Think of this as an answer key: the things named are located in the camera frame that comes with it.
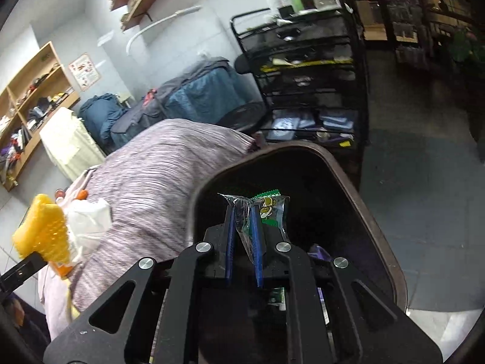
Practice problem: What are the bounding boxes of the dark brown trash bin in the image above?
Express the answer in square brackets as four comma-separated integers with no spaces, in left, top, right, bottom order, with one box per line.
[186,141,408,309]

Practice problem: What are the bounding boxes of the wooden bookcase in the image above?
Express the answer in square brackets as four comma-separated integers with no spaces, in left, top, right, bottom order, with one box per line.
[1,42,80,191]

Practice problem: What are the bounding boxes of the pink striped bed cover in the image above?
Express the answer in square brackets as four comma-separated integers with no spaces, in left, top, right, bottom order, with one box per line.
[39,117,259,340]

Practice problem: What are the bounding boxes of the black office chair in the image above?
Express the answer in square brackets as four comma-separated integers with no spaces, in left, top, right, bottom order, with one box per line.
[217,53,267,134]

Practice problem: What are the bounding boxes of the blue grey covered furniture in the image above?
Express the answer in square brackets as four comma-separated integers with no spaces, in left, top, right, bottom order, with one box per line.
[78,57,243,153]

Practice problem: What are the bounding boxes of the yellow foam net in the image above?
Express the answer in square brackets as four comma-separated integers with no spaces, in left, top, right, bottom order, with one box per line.
[12,194,70,265]

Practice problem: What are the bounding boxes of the orange fruit peel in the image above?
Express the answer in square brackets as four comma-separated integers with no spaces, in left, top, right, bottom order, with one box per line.
[55,189,89,203]

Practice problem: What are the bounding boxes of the green potted plant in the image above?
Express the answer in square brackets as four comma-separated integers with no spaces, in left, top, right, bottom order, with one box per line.
[449,30,484,63]

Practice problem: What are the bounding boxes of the green snack wrapper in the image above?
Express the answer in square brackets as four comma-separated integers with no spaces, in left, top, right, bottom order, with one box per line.
[220,190,290,262]

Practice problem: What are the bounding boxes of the white curved lamp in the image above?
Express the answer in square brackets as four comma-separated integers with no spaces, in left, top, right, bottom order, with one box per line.
[124,5,202,58]

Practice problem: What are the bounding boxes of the wall poster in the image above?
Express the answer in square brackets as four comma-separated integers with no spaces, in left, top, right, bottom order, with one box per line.
[68,53,100,91]

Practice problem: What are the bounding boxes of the black mesh drawer cart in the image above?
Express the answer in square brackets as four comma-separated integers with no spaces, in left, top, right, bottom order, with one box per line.
[230,6,368,151]

